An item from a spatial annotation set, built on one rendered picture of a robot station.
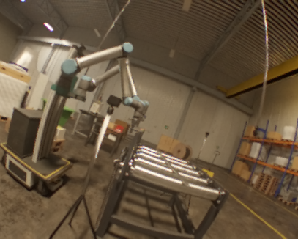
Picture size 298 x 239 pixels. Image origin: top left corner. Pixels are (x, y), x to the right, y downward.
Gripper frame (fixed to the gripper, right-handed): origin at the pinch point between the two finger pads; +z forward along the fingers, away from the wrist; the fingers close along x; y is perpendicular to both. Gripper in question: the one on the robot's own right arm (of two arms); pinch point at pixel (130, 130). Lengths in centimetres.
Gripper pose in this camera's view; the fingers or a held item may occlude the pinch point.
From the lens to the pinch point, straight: 156.3
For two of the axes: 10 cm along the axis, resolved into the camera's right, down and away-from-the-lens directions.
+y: -9.3, -3.6, 0.2
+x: 0.0, -0.5, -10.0
